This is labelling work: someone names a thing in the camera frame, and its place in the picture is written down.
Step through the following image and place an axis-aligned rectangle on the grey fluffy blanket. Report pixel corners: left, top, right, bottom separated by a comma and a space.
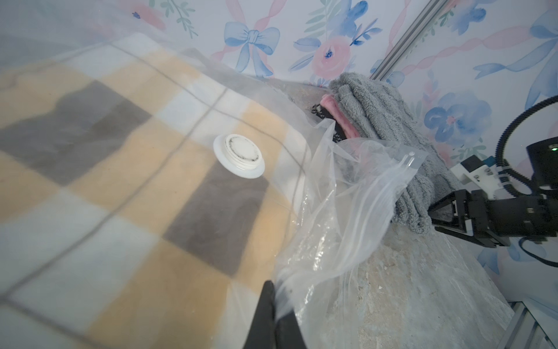
328, 73, 462, 234

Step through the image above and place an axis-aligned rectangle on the black white patterned blanket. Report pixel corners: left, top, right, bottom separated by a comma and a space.
311, 103, 347, 143

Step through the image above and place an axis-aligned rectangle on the white round bag valve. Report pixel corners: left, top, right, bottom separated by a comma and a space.
213, 134, 265, 179

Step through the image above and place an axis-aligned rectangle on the orange cream striped blanket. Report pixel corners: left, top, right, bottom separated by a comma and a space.
1, 34, 309, 348

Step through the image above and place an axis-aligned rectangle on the right aluminium corner post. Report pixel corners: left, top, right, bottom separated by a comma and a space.
370, 0, 450, 80

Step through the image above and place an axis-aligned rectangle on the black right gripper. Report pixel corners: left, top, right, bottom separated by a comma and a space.
428, 189, 557, 248

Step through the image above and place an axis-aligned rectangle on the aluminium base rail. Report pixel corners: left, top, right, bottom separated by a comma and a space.
497, 299, 557, 348

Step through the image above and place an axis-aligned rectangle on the pink fluffy blanket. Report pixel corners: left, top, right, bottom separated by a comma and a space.
320, 94, 360, 141

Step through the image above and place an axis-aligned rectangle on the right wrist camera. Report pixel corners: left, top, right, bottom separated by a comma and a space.
450, 155, 503, 200

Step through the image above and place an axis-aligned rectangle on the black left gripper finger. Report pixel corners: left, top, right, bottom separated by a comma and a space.
244, 280, 307, 349

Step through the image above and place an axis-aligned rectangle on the clear plastic vacuum bag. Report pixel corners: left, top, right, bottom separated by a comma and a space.
1, 1, 422, 348

